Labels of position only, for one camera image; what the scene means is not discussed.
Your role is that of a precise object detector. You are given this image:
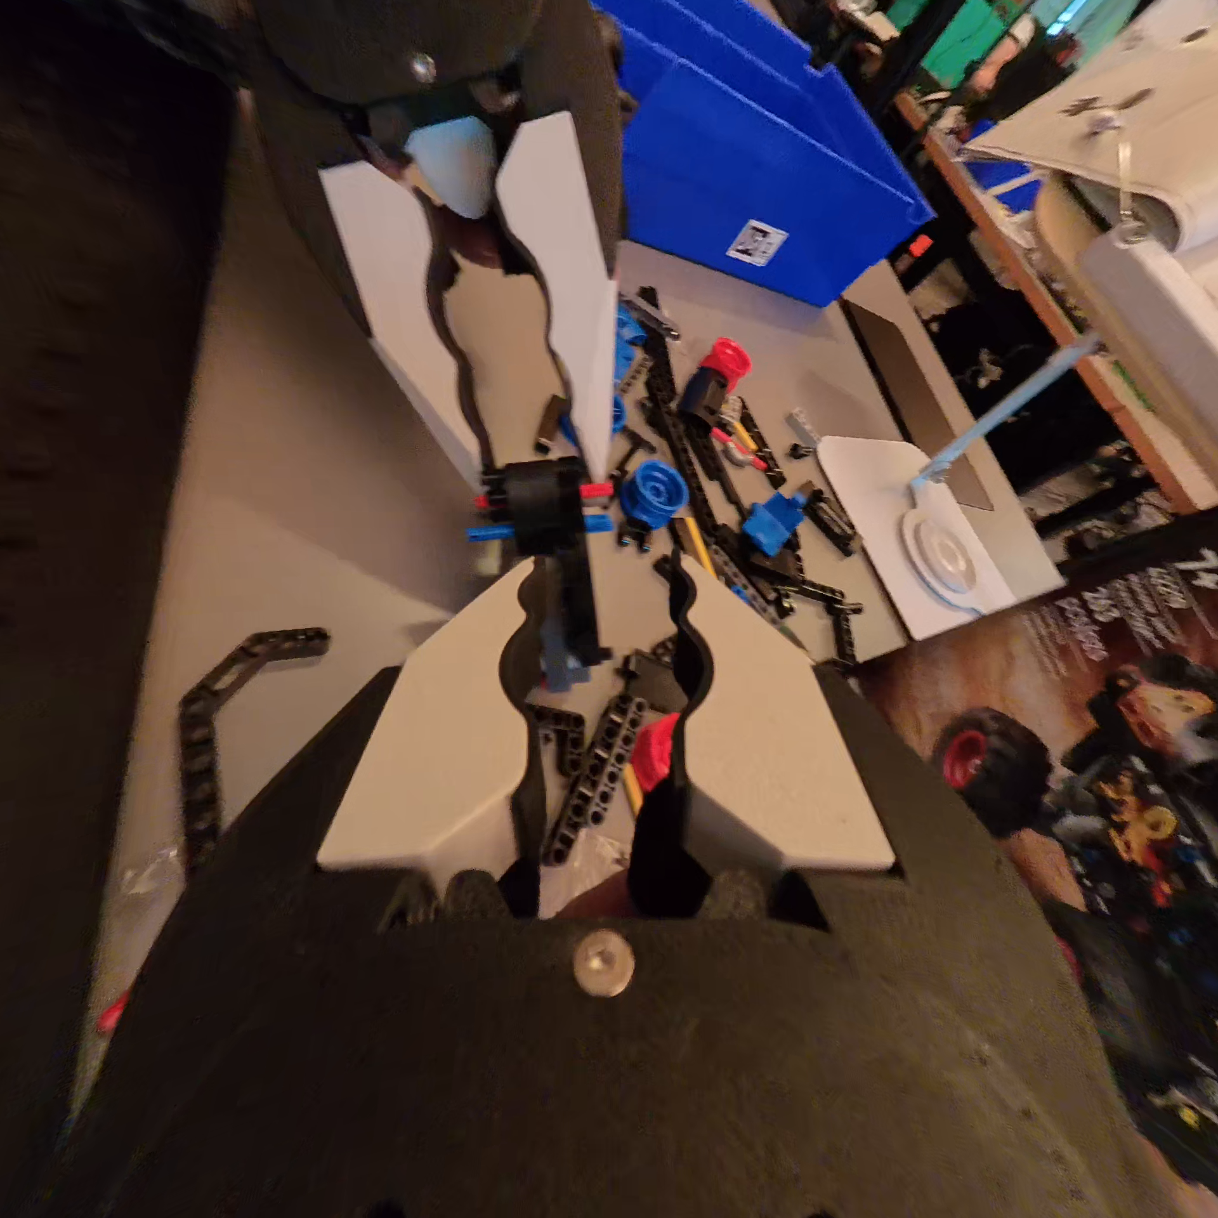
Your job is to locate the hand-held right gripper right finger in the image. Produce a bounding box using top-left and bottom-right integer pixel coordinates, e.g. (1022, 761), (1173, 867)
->
(668, 554), (900, 890)

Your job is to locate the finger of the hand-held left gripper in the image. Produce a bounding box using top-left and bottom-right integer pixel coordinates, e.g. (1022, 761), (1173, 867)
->
(494, 110), (619, 482)
(316, 163), (495, 493)

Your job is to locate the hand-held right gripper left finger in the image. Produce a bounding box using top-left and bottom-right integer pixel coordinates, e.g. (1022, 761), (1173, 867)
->
(314, 557), (549, 919)

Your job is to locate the black bent long beam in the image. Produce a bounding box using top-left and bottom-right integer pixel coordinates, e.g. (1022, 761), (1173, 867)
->
(178, 628), (332, 879)

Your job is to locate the black grey motor assembly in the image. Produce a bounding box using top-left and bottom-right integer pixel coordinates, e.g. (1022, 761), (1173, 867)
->
(466, 457), (616, 692)

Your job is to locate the grey desk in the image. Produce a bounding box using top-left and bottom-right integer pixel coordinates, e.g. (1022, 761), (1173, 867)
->
(75, 86), (1067, 1109)

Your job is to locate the dark desk pad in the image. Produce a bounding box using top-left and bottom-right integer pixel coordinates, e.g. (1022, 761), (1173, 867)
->
(842, 299), (996, 512)

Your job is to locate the person's left hand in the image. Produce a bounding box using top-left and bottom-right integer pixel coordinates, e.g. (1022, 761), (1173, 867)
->
(442, 205), (529, 277)

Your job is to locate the black straight beam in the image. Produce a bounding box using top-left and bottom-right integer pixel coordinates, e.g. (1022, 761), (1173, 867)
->
(542, 724), (619, 867)
(571, 695), (649, 838)

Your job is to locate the black sloped panel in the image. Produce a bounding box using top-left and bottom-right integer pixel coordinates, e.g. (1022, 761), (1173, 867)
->
(623, 651), (687, 716)

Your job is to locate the heap of black beams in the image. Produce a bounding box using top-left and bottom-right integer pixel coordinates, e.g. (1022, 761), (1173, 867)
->
(723, 532), (868, 670)

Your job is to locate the black curved panel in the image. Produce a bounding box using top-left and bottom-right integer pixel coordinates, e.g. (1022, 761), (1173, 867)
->
(677, 366), (732, 421)

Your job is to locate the blue storage bin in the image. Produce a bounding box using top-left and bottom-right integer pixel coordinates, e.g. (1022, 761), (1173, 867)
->
(590, 0), (938, 309)

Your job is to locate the long black holed beam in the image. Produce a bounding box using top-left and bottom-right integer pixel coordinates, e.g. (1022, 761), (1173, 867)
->
(642, 286), (752, 537)

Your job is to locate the blue hinged fender panel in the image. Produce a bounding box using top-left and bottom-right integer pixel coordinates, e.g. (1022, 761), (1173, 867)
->
(742, 492), (810, 555)

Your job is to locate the white rounded board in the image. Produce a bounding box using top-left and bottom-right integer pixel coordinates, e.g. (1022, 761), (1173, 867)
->
(817, 435), (1067, 642)

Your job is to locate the toy truck box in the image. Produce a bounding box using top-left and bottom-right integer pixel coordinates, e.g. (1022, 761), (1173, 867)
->
(856, 542), (1218, 1195)

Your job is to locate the clear plastic scrap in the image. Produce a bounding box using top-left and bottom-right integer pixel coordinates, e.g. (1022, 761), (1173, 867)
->
(114, 845), (188, 908)

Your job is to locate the black rectangular frame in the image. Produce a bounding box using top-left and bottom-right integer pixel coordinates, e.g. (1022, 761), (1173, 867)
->
(803, 490), (862, 558)

